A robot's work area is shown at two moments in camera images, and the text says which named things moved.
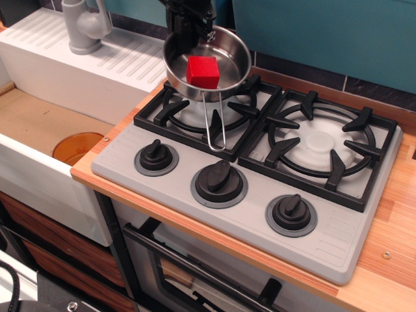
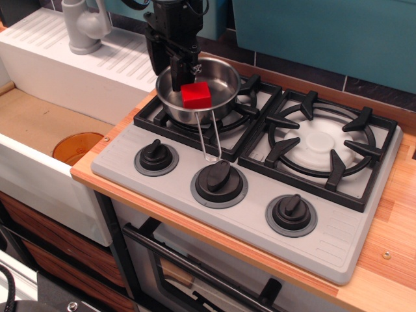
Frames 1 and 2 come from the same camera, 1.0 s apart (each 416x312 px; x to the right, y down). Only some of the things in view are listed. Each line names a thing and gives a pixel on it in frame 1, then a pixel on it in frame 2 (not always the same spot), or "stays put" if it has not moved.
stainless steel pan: [234, 62] → [225, 79]
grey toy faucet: [86, 29] stays put
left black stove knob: [156, 160] stays put
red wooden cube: [203, 71] → [196, 95]
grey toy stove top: [296, 225] stays put
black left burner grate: [223, 128] stays put
